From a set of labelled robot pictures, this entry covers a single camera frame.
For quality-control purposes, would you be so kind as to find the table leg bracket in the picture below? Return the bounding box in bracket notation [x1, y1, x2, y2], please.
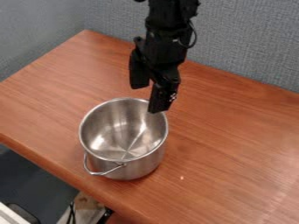
[56, 192, 106, 224]

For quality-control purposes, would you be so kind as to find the stainless steel pot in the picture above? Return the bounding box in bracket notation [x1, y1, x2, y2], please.
[79, 98, 168, 180]

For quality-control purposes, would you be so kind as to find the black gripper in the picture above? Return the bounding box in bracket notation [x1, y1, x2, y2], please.
[128, 27, 192, 114]

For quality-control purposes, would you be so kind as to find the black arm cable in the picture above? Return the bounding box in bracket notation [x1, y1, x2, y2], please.
[176, 20, 199, 49]

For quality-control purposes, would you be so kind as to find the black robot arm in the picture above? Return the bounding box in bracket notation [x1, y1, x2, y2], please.
[128, 0, 202, 113]

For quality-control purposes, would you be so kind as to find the white object bottom left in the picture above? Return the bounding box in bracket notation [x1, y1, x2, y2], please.
[0, 202, 40, 224]

